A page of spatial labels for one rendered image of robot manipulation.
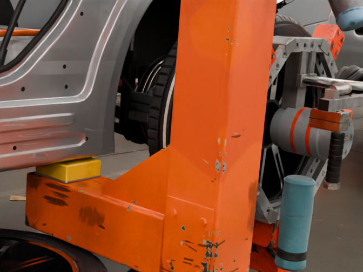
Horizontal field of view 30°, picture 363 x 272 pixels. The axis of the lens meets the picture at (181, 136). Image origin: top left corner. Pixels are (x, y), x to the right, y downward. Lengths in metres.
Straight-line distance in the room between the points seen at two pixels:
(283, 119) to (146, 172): 0.50
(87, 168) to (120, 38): 0.38
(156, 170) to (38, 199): 0.45
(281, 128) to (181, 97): 0.51
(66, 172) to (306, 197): 0.66
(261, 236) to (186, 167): 0.55
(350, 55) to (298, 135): 2.63
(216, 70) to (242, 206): 0.33
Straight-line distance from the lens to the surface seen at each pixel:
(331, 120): 1.76
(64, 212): 1.89
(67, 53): 1.85
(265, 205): 1.96
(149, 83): 2.22
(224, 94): 1.48
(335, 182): 1.80
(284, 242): 1.93
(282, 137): 1.99
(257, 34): 1.54
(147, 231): 1.68
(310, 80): 1.96
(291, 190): 1.88
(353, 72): 2.08
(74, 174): 1.90
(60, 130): 1.83
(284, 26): 2.05
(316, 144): 1.94
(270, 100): 2.08
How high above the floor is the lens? 1.18
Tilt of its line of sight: 11 degrees down
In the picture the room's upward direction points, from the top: 5 degrees clockwise
